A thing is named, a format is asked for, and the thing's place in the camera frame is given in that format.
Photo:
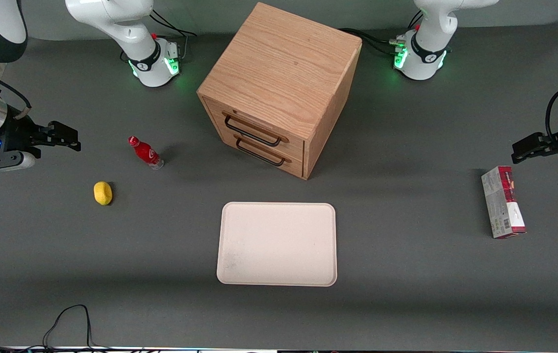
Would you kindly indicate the beige rectangular tray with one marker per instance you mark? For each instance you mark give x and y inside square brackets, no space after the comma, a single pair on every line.
[276,245]

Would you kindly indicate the wooden drawer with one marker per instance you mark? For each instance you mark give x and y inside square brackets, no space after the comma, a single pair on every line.
[294,166]
[294,147]

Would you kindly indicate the yellow lemon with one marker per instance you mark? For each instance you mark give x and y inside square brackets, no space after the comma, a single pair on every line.
[103,193]

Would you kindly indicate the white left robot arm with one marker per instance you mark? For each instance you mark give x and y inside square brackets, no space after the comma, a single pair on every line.
[428,44]

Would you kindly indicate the red and grey carton box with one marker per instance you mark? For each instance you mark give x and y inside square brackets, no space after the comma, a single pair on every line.
[499,206]

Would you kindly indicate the red coke bottle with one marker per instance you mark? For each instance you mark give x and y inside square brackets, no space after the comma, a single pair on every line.
[144,152]

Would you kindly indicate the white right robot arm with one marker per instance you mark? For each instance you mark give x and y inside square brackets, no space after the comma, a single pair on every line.
[127,34]

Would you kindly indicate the wooden drawer cabinet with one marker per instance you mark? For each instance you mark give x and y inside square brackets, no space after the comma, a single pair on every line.
[284,63]

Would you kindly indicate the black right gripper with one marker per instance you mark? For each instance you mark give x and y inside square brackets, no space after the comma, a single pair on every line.
[15,133]

